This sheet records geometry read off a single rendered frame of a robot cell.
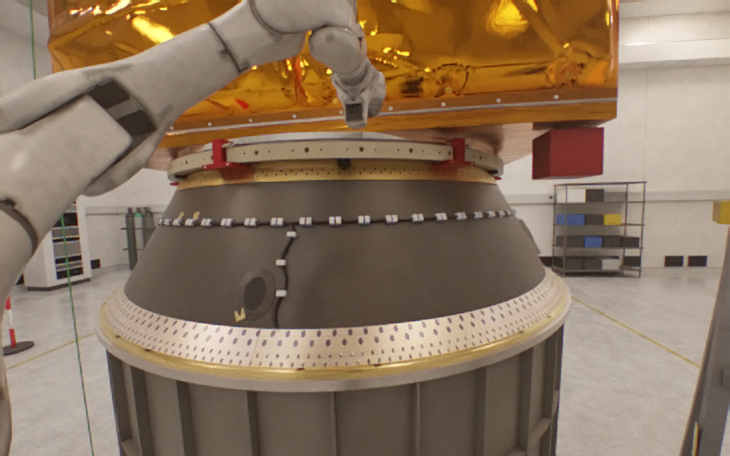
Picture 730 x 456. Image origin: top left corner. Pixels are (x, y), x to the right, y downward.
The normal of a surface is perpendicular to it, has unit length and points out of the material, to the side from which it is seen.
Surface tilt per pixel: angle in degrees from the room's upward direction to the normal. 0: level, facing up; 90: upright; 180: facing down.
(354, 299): 62
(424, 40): 90
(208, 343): 43
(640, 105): 90
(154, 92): 111
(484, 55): 91
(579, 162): 90
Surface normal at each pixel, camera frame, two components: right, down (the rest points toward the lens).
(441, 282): 0.29, -0.40
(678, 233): -0.14, 0.08
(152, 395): -0.44, 0.08
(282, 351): -0.06, -0.67
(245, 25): 0.35, 0.01
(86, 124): 0.94, -0.13
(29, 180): 0.92, -0.34
